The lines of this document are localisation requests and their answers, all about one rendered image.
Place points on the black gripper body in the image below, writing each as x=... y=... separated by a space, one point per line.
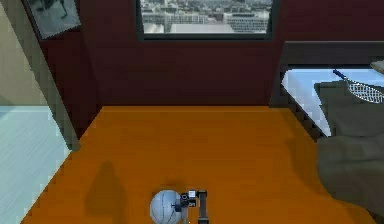
x=183 y=201

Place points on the white basketball with black lines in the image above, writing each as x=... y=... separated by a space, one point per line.
x=165 y=207

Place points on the grey framed wall picture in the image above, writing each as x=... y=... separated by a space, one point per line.
x=53 y=16

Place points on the dark framed window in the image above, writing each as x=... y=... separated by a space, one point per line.
x=205 y=18

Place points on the beige pillow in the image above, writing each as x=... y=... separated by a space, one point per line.
x=379 y=66

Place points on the dark bed with grey blanket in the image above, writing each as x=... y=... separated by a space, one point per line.
x=346 y=133

